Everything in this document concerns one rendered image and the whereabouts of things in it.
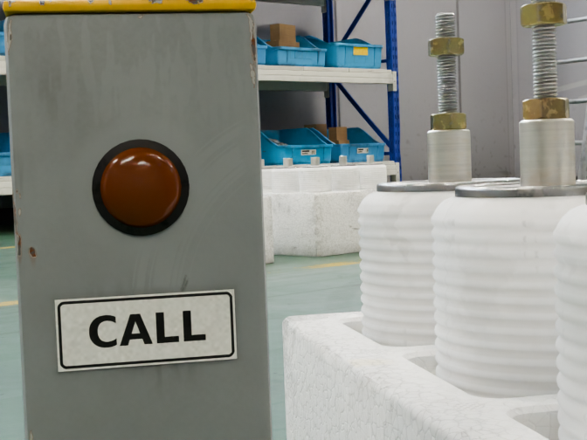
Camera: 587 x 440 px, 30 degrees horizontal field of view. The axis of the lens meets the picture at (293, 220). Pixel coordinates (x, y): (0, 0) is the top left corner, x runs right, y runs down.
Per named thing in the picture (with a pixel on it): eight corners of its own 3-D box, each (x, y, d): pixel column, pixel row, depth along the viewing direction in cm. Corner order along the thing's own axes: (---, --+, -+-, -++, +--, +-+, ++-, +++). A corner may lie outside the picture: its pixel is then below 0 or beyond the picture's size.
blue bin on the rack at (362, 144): (285, 164, 659) (283, 129, 658) (331, 162, 683) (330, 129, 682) (341, 162, 621) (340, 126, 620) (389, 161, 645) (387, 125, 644)
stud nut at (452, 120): (429, 131, 57) (428, 114, 57) (461, 130, 57) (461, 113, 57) (434, 130, 55) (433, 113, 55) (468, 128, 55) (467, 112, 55)
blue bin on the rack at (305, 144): (229, 167, 630) (227, 130, 629) (280, 165, 654) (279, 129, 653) (283, 165, 592) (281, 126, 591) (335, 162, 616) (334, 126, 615)
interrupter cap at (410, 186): (358, 195, 59) (358, 182, 59) (488, 189, 61) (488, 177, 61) (405, 199, 52) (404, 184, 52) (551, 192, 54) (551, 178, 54)
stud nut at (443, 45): (426, 58, 57) (426, 42, 57) (459, 57, 57) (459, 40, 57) (431, 54, 55) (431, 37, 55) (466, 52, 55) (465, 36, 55)
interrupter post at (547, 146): (573, 201, 43) (571, 117, 43) (513, 202, 44) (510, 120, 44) (583, 198, 45) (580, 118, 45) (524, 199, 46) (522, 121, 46)
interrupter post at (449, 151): (420, 195, 57) (417, 131, 57) (463, 192, 58) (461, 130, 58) (437, 195, 55) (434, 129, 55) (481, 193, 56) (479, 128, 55)
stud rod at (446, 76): (438, 161, 57) (433, 15, 56) (457, 161, 57) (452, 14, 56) (441, 161, 56) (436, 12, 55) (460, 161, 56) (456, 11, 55)
